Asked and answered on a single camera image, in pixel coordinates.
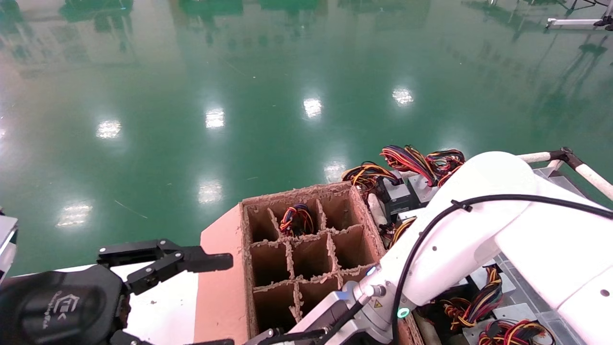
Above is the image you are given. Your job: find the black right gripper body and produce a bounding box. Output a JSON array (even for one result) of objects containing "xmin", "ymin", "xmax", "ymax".
[{"xmin": 245, "ymin": 327, "xmax": 331, "ymax": 345}]

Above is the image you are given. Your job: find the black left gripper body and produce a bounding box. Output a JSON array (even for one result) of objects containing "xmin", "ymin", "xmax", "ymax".
[{"xmin": 0, "ymin": 265, "xmax": 130, "ymax": 345}]

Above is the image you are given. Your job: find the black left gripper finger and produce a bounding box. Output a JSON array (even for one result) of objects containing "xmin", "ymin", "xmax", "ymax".
[
  {"xmin": 98, "ymin": 240, "xmax": 234, "ymax": 295},
  {"xmin": 110, "ymin": 331, "xmax": 235, "ymax": 345}
]

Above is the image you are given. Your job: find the power supply unit with cables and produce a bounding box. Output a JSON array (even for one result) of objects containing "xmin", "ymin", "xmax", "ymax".
[
  {"xmin": 342, "ymin": 162, "xmax": 418, "ymax": 222},
  {"xmin": 477, "ymin": 319, "xmax": 556, "ymax": 345},
  {"xmin": 381, "ymin": 145, "xmax": 466, "ymax": 203},
  {"xmin": 438, "ymin": 266, "xmax": 517, "ymax": 332},
  {"xmin": 279, "ymin": 204, "xmax": 315, "ymax": 237}
]

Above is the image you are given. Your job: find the brown cardboard divider box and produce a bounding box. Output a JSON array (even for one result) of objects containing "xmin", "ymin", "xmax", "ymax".
[{"xmin": 194, "ymin": 181, "xmax": 424, "ymax": 345}]

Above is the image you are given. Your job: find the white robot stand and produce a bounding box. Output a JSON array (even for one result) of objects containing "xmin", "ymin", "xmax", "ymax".
[{"xmin": 546, "ymin": 0, "xmax": 613, "ymax": 32}]

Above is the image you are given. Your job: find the coloured wire harness lower left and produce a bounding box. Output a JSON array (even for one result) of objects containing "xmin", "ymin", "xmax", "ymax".
[{"xmin": 386, "ymin": 216, "xmax": 418, "ymax": 251}]

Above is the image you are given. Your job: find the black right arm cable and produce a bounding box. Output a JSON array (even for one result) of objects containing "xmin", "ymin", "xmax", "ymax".
[{"xmin": 390, "ymin": 194, "xmax": 613, "ymax": 343}]

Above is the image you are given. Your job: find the white pipe rack frame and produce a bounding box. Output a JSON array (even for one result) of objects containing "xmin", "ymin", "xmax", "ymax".
[{"xmin": 368, "ymin": 148, "xmax": 613, "ymax": 226}]

